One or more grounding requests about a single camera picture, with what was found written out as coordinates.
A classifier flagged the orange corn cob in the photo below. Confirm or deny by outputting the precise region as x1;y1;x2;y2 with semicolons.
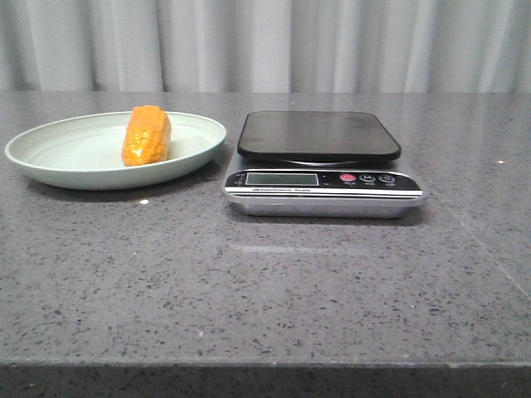
121;105;172;167

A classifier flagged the black silver kitchen scale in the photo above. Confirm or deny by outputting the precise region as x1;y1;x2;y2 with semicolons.
223;111;428;219

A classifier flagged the pale green round plate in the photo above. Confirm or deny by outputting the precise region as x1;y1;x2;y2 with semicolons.
5;111;227;191

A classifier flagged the grey white curtain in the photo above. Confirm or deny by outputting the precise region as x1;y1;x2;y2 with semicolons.
1;1;530;93

